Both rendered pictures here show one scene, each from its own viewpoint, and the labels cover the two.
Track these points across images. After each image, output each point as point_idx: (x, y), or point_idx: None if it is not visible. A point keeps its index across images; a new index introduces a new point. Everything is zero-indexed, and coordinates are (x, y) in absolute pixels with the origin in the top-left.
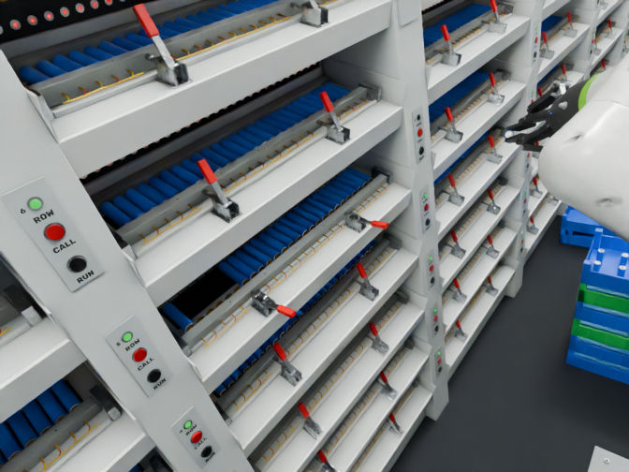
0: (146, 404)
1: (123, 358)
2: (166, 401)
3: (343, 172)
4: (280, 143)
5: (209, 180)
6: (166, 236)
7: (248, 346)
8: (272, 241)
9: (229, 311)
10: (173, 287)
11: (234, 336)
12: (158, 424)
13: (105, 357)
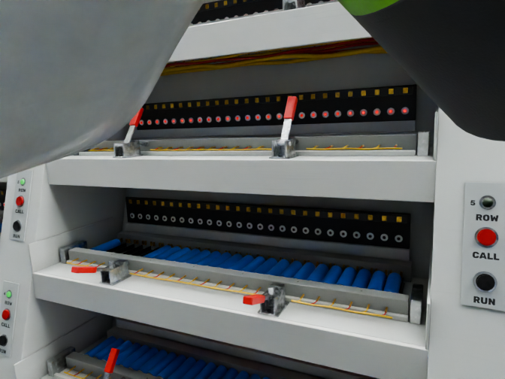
0: (7, 243)
1: (15, 193)
2: (13, 256)
3: (377, 271)
4: (233, 141)
5: (130, 121)
6: (97, 152)
7: (72, 290)
8: (204, 257)
9: (104, 259)
10: (61, 177)
11: (79, 274)
12: (2, 268)
13: (12, 184)
